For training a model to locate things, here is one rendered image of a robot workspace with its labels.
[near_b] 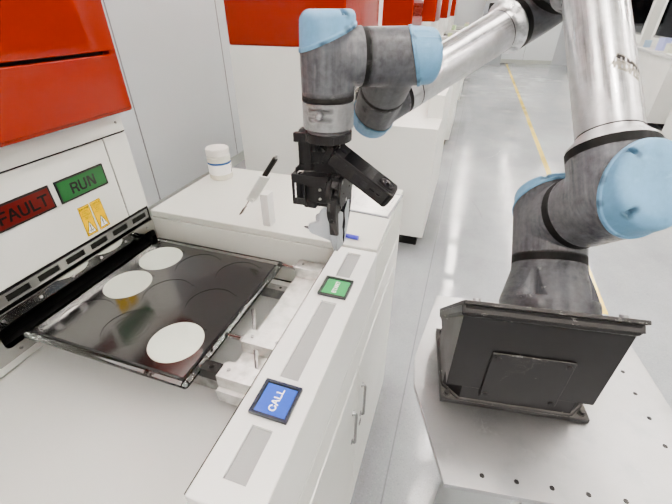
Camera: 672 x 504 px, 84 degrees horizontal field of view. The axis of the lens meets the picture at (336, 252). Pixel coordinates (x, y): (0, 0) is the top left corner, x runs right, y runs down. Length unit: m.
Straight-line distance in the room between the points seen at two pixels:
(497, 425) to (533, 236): 0.33
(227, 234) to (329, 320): 0.43
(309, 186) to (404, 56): 0.23
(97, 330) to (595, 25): 0.97
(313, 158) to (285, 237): 0.34
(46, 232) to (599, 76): 1.00
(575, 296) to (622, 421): 0.27
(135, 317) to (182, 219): 0.31
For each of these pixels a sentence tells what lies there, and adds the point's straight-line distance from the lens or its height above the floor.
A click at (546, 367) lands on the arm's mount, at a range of 0.70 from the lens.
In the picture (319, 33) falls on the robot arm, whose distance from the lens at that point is 0.53.
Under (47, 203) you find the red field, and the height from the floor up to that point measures 1.09.
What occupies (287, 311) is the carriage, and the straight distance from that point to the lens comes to 0.80.
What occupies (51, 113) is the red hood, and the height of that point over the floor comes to 1.26.
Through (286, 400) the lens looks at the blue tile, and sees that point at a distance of 0.55.
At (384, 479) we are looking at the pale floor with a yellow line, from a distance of 1.57.
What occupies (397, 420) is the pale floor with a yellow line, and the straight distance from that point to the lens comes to 1.69.
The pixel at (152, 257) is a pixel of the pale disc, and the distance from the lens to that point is 1.02.
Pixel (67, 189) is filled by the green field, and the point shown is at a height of 1.10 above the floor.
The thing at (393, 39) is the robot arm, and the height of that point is 1.38.
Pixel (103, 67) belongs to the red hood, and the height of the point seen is 1.31.
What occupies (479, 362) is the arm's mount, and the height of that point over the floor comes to 0.93.
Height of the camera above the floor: 1.42
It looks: 33 degrees down
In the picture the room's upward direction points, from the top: straight up
